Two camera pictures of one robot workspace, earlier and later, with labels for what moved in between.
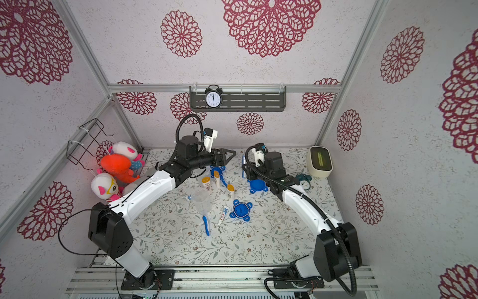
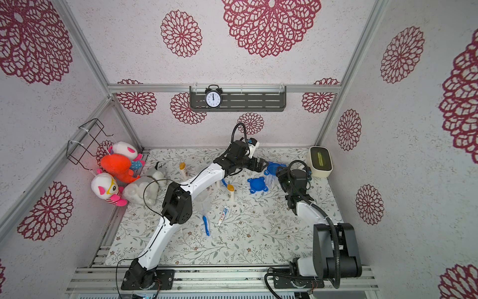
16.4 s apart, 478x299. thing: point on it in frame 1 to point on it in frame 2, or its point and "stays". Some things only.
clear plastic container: [203, 196] stays
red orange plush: [118, 166] stays
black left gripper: [220, 160] to [255, 167]
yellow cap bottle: [231, 190] stays
